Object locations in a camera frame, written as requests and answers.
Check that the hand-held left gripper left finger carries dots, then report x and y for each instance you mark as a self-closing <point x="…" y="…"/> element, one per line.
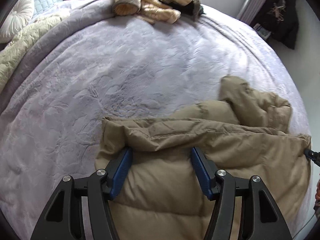
<point x="120" y="172"/>

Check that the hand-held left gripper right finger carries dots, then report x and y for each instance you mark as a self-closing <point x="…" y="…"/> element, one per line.
<point x="201" y="172"/>

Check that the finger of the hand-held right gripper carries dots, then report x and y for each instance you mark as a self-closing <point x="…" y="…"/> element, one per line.
<point x="312" y="155"/>

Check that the khaki puffer jacket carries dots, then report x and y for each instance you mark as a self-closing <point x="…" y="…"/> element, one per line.
<point x="175" y="142"/>

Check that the person's right forearm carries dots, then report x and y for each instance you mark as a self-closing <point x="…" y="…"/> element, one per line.
<point x="317" y="195"/>

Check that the lilac embossed bed blanket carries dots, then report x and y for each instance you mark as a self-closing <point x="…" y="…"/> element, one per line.
<point x="125" y="67"/>

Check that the small patterned bag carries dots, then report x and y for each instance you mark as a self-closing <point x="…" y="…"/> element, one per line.
<point x="263" y="31"/>

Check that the black hanging coat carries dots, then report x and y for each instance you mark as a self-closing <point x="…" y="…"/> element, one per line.
<point x="282" y="17"/>

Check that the cream fleece blanket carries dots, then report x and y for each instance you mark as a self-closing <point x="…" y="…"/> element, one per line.
<point x="25" y="45"/>

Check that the grey pleated curtain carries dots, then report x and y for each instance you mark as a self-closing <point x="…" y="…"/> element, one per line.
<point x="257" y="2"/>

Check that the dark grey garment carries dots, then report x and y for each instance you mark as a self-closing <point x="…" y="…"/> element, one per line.
<point x="190" y="10"/>

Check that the cream striped knit garment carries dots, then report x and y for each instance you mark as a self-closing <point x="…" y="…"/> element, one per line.
<point x="152" y="0"/>

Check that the round white pleated cushion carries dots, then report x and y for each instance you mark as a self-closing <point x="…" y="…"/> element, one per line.
<point x="17" y="17"/>

